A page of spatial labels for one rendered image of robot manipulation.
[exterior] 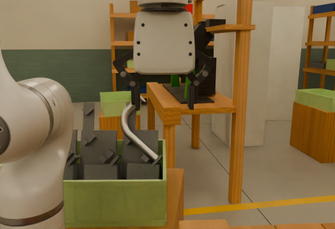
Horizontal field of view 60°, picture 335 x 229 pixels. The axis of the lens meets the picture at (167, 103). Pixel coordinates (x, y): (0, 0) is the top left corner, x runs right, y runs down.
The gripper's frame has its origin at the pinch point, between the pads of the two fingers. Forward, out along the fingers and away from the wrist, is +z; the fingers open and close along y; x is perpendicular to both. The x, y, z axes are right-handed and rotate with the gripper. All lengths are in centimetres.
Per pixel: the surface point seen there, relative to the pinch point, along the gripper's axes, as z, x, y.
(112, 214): 46, -39, 16
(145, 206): 44, -39, 5
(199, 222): 40.0, -24.2, -10.8
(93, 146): 32, -67, 27
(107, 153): 34, -64, 21
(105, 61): 34, -648, 114
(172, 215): 51, -45, -5
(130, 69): 48, -594, 52
